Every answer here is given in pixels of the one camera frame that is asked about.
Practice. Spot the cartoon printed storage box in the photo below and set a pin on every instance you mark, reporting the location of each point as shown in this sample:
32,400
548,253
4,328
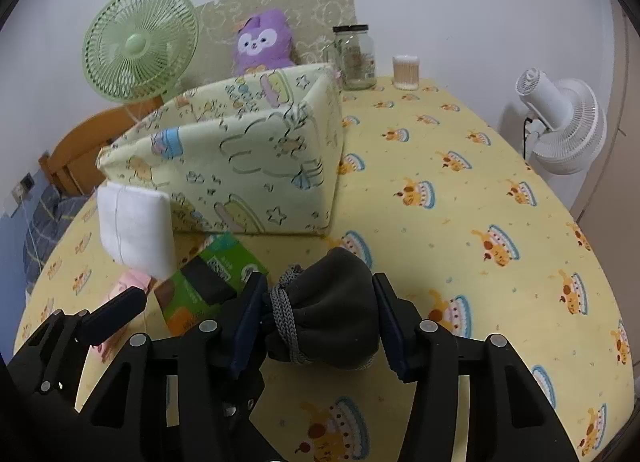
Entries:
250,167

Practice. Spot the wall socket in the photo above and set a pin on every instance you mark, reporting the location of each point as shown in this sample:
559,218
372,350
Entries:
25,184

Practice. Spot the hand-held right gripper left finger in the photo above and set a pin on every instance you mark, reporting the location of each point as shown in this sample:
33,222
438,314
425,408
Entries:
247,322

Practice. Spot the white cloth pack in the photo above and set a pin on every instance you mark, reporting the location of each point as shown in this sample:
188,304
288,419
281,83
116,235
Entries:
135,227

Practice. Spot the beige door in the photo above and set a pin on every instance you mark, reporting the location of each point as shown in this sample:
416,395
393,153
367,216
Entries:
625,142

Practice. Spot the white standing fan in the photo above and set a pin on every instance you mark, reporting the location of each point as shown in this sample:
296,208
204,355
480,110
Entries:
565,122

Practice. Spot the green and orange packet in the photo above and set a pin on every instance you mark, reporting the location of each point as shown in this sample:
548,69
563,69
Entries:
230,252

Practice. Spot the grey plaid pillow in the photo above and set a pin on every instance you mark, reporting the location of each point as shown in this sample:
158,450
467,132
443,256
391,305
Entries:
50,222

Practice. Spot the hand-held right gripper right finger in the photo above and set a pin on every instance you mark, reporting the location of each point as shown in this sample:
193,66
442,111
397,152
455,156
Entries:
395,327

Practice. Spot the green desk fan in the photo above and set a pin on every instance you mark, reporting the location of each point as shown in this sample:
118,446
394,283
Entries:
135,42

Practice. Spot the cotton swab container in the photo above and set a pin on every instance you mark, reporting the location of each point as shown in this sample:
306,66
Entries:
406,73

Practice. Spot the pink tissue packet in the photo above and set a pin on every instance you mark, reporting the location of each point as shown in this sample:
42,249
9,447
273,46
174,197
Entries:
127,282

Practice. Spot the cartoon printed backing board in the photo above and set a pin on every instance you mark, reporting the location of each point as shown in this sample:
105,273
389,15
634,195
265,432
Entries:
320,2

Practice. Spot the purple plush toy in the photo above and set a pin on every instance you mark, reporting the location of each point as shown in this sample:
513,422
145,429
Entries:
262,42

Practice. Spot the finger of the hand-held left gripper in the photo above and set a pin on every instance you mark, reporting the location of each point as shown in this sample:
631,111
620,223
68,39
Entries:
117,307

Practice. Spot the glass jar with lid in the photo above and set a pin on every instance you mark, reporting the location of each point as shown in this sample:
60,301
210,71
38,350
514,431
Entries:
355,60

